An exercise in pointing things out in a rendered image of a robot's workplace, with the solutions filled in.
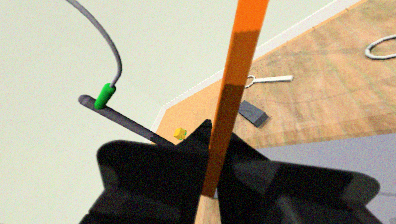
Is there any grey loop with yellow handle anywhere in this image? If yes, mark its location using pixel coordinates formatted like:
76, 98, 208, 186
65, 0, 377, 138
365, 34, 396, 59

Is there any orange handle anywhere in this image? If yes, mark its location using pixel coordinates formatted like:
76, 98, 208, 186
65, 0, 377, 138
201, 0, 269, 199

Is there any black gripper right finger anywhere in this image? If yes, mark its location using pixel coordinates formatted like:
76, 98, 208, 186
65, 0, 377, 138
217, 132, 380, 224

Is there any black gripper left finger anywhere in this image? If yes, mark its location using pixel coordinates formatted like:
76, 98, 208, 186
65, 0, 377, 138
97, 119, 212, 224

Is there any white loop with flat handle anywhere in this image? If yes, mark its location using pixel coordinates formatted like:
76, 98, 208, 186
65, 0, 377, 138
245, 75, 293, 88

